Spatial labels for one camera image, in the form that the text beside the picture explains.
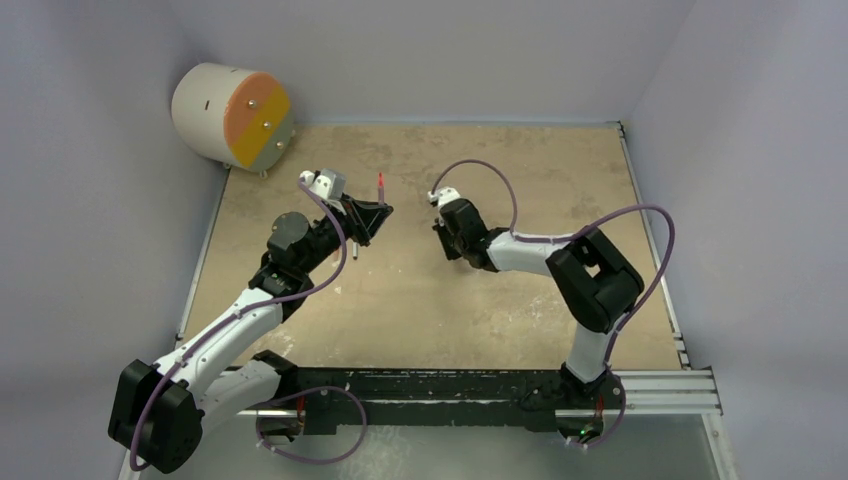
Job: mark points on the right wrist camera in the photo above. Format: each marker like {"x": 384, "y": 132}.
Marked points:
{"x": 442, "y": 196}

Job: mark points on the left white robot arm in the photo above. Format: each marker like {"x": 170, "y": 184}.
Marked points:
{"x": 162, "y": 410}

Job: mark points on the round mini drawer cabinet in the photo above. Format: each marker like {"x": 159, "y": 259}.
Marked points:
{"x": 238, "y": 117}

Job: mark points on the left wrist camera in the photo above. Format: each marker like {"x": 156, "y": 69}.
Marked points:
{"x": 326, "y": 184}

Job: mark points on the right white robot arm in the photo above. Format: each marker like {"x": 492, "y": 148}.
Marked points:
{"x": 598, "y": 284}

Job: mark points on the purple pen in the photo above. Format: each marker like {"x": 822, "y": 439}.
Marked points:
{"x": 381, "y": 189}

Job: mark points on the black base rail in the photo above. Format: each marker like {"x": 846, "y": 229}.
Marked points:
{"x": 538, "y": 401}

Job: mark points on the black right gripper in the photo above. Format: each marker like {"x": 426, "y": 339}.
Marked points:
{"x": 448, "y": 237}

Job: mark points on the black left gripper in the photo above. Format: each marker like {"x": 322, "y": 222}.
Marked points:
{"x": 356, "y": 212}

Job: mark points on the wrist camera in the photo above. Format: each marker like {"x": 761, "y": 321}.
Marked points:
{"x": 442, "y": 196}
{"x": 326, "y": 184}

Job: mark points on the aluminium frame rail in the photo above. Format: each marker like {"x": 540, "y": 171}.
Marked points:
{"x": 679, "y": 392}

